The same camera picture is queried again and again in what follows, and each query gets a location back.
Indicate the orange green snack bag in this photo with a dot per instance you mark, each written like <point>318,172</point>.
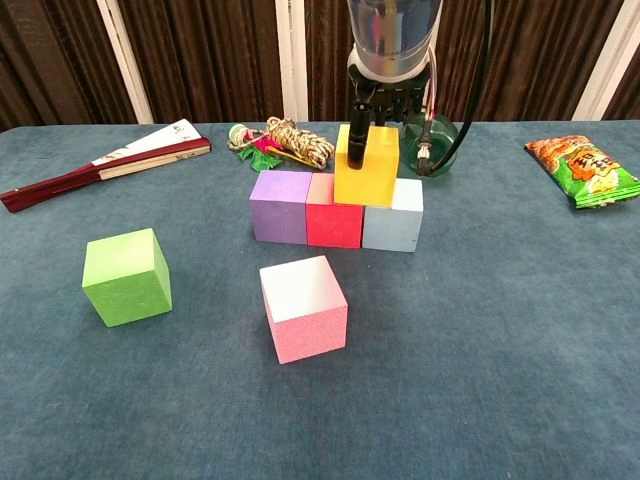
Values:
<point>590,170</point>

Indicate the folding fan dark red ribs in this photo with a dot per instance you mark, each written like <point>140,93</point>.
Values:
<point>150,150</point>

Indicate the white metal frame post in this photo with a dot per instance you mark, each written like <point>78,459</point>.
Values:
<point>605,75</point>
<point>125,65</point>
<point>287,60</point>

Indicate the dark green glass bottle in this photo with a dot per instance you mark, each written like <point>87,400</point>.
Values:
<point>442,137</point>

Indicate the green foam cube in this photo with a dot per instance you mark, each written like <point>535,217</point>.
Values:
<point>125,290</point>

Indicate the colourful tassel ornament green leaves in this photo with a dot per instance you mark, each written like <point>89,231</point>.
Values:
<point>260,160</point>

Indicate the red foam cube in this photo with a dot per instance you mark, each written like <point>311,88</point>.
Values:
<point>332,227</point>

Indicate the light blue foam cube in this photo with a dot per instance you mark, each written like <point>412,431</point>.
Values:
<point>392,227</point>

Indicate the blue felt table mat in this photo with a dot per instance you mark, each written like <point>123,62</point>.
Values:
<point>450,375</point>

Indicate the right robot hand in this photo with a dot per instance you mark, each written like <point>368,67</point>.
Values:
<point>359,135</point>

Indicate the yellow foam cube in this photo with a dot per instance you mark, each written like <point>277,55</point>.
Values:
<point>375,175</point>

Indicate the purple foam cube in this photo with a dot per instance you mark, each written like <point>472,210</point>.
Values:
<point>277,220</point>

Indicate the pale pink foam cube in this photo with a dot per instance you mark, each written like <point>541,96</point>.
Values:
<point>310,330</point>

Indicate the dark brown pleated curtain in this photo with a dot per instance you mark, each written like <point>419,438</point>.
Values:
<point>215,55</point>

